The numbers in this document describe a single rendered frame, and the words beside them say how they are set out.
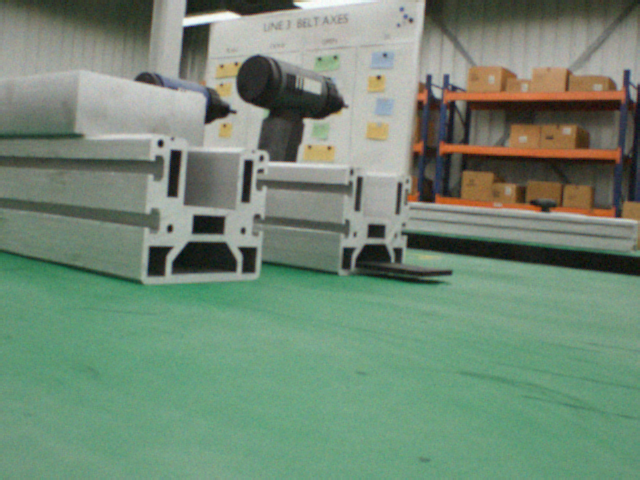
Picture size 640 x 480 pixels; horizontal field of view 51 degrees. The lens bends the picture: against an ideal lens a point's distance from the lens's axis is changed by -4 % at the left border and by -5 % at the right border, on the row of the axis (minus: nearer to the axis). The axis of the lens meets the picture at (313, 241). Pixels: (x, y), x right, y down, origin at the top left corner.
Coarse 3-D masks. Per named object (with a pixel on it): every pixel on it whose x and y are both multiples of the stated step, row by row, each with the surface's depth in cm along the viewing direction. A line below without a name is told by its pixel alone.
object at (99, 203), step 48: (0, 144) 49; (48, 144) 45; (96, 144) 42; (144, 144) 39; (0, 192) 49; (48, 192) 45; (96, 192) 42; (144, 192) 39; (192, 192) 47; (240, 192) 45; (0, 240) 49; (48, 240) 45; (96, 240) 42; (144, 240) 39; (192, 240) 42; (240, 240) 45
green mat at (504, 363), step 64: (0, 256) 47; (448, 256) 91; (0, 320) 25; (64, 320) 27; (128, 320) 28; (192, 320) 29; (256, 320) 31; (320, 320) 32; (384, 320) 34; (448, 320) 35; (512, 320) 37; (576, 320) 39; (0, 384) 17; (64, 384) 18; (128, 384) 19; (192, 384) 19; (256, 384) 20; (320, 384) 21; (384, 384) 21; (448, 384) 22; (512, 384) 22; (576, 384) 23; (0, 448) 13; (64, 448) 14; (128, 448) 14; (192, 448) 14; (256, 448) 15; (320, 448) 15; (384, 448) 15; (448, 448) 16; (512, 448) 16; (576, 448) 16
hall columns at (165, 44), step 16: (160, 0) 888; (176, 0) 877; (160, 16) 892; (176, 16) 880; (160, 32) 894; (176, 32) 883; (160, 48) 894; (176, 48) 886; (160, 64) 894; (176, 64) 889
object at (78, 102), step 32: (0, 96) 48; (32, 96) 46; (64, 96) 43; (96, 96) 43; (128, 96) 45; (160, 96) 48; (192, 96) 50; (0, 128) 48; (32, 128) 46; (64, 128) 43; (96, 128) 44; (128, 128) 46; (160, 128) 48; (192, 128) 50
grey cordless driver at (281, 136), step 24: (240, 72) 79; (264, 72) 77; (288, 72) 79; (312, 72) 85; (240, 96) 80; (264, 96) 78; (288, 96) 80; (312, 96) 83; (336, 96) 87; (264, 120) 82; (288, 120) 82; (264, 144) 81; (288, 144) 82
